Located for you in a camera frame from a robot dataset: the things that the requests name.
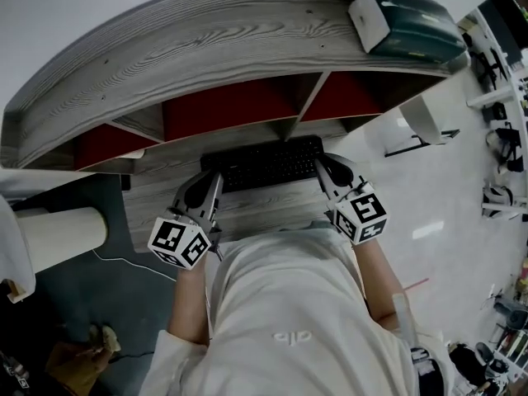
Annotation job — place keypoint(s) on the dark teal floor mat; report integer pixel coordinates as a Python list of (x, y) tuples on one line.
[(123, 312)]

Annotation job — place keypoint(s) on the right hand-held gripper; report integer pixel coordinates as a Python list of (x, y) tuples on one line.
[(359, 217)]

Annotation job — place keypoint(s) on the black keyboard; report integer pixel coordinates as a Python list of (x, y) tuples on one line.
[(268, 165)]

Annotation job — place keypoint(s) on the white paper roll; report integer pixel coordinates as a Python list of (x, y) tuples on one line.
[(62, 237)]

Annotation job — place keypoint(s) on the person's right forearm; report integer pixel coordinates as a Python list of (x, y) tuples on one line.
[(377, 283)]

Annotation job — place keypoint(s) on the white cardboard box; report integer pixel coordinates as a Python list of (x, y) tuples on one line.
[(367, 19)]

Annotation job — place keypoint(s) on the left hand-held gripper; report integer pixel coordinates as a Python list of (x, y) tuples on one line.
[(181, 237)]

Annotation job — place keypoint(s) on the white cloth cover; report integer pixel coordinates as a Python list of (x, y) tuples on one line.
[(14, 241)]

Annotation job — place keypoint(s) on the white cylinder post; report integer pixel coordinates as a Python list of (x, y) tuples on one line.
[(420, 118)]

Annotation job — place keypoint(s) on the dark green case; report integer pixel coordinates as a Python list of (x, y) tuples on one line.
[(416, 27)]

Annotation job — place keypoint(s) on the white storage rack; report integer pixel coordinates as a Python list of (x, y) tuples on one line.
[(503, 97)]

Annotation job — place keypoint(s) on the white paper sheet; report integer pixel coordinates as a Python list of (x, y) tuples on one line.
[(135, 154)]

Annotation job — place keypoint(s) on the black monitor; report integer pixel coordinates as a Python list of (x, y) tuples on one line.
[(501, 23)]

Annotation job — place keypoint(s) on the black stand base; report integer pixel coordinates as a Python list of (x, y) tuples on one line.
[(416, 143)]

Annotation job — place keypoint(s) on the person's white shirt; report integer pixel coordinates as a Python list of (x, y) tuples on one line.
[(288, 316)]

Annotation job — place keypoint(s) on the red stick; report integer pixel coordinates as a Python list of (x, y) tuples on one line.
[(417, 284)]

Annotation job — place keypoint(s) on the grey wooden shelf hutch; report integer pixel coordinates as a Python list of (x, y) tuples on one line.
[(173, 68)]

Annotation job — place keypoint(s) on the person's left forearm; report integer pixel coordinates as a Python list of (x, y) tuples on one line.
[(189, 303)]

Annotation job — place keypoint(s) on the brown cardboard box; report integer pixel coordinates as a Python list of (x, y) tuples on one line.
[(70, 369)]

